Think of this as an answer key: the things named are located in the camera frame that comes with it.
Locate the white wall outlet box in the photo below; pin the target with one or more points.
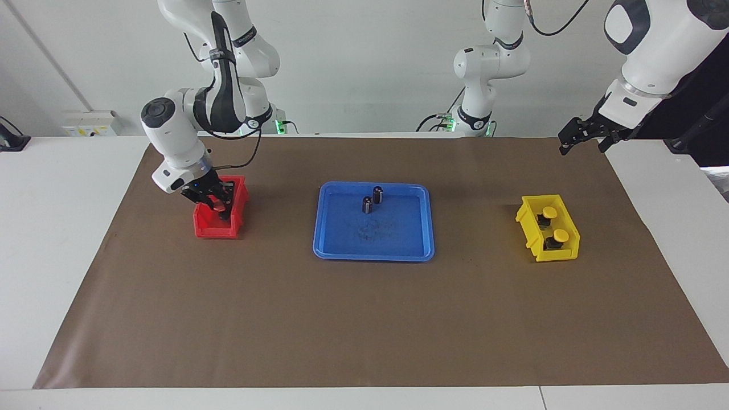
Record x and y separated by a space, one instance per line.
85 122

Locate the yellow plastic bin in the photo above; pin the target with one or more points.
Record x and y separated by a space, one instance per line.
555 255

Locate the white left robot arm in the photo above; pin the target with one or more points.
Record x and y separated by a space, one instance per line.
660 51

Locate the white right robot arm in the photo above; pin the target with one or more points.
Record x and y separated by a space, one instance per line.
171 128

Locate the grey crumpled plastic sheet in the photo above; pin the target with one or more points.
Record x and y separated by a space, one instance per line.
719 182

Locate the red plastic bin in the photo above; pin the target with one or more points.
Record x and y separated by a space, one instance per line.
213 232

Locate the black cylindrical capacitor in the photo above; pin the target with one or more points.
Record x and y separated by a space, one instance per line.
367 205
377 195

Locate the yellow push button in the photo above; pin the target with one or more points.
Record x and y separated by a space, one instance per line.
561 234
549 212

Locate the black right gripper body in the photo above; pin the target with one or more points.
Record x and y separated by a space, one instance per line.
205 188

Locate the brown paper table mat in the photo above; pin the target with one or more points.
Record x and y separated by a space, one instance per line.
364 319

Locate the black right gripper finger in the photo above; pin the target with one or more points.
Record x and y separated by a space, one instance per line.
204 204
228 205

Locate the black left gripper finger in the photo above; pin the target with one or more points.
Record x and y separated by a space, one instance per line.
614 139
572 135

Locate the blue plastic tray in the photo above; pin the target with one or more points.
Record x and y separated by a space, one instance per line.
398 239

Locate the red push button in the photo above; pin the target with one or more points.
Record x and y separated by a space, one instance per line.
218 207

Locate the black clamp mount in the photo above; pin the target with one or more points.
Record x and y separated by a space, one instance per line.
11 141

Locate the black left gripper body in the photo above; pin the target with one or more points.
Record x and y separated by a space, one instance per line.
606 125

